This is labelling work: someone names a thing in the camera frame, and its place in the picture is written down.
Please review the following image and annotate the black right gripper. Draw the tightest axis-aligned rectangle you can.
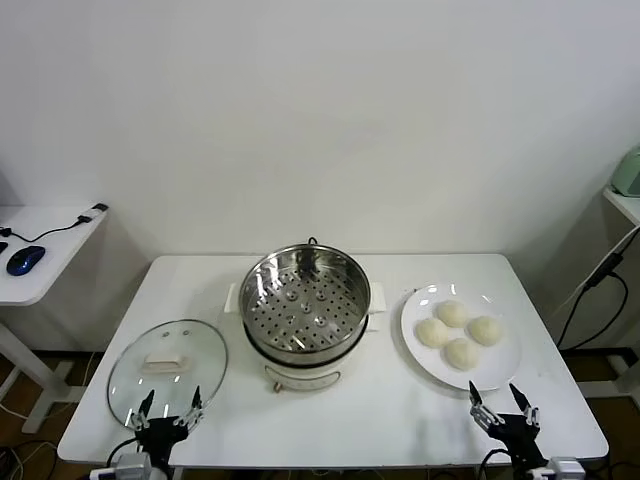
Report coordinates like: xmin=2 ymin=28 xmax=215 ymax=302
xmin=468 ymin=381 xmax=547 ymax=469

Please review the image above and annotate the mint green appliance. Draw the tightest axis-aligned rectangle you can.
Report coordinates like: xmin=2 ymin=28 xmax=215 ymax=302
xmin=610 ymin=144 xmax=640 ymax=197

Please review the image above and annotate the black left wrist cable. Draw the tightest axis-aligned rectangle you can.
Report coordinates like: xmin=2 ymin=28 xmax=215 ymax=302
xmin=108 ymin=437 xmax=141 ymax=469

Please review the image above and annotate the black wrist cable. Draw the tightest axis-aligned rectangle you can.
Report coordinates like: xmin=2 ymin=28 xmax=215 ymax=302
xmin=108 ymin=437 xmax=141 ymax=469
xmin=479 ymin=447 xmax=511 ymax=480

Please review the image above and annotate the black cable with adapter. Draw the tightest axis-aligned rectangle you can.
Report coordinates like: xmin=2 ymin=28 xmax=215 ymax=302
xmin=0 ymin=202 xmax=109 ymax=241

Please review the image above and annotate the white computer desk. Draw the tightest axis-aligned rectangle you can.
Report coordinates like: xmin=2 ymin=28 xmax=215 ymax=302
xmin=0 ymin=203 xmax=109 ymax=434

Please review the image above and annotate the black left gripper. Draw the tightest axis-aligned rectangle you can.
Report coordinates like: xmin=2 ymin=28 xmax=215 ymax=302
xmin=127 ymin=385 xmax=205 ymax=469

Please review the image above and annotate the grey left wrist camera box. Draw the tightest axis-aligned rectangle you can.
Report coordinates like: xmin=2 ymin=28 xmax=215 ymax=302
xmin=89 ymin=452 xmax=154 ymax=480

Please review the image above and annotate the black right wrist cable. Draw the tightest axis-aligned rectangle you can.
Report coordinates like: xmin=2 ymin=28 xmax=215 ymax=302
xmin=479 ymin=447 xmax=511 ymax=480

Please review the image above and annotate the white round plate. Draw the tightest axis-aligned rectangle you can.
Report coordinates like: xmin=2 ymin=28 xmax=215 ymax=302
xmin=399 ymin=283 xmax=523 ymax=392

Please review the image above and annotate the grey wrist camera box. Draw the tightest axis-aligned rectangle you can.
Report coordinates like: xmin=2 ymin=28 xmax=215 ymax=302
xmin=529 ymin=457 xmax=586 ymax=480
xmin=89 ymin=452 xmax=154 ymax=480

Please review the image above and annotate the black power adapter cable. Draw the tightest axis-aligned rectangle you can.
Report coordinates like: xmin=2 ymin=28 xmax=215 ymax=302
xmin=555 ymin=252 xmax=629 ymax=351

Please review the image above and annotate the stainless steel steamer basket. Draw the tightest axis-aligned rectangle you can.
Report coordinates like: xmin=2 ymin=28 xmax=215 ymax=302
xmin=224 ymin=243 xmax=387 ymax=365

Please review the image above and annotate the round glass pot lid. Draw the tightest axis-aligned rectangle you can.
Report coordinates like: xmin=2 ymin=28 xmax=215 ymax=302
xmin=106 ymin=318 xmax=229 ymax=434

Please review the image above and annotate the white appliance stand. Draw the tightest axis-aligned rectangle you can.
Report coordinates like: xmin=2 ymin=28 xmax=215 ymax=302
xmin=552 ymin=185 xmax=640 ymax=399

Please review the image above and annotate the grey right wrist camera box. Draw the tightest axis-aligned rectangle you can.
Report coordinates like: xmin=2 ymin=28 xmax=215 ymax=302
xmin=529 ymin=457 xmax=586 ymax=480

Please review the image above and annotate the blue computer mouse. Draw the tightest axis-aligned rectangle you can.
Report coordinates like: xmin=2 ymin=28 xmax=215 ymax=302
xmin=5 ymin=245 xmax=46 ymax=276

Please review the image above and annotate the white steamed baozi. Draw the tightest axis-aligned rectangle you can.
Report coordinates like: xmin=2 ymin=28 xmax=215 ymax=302
xmin=444 ymin=338 xmax=480 ymax=372
xmin=466 ymin=315 xmax=502 ymax=347
xmin=415 ymin=318 xmax=451 ymax=348
xmin=436 ymin=299 xmax=469 ymax=329

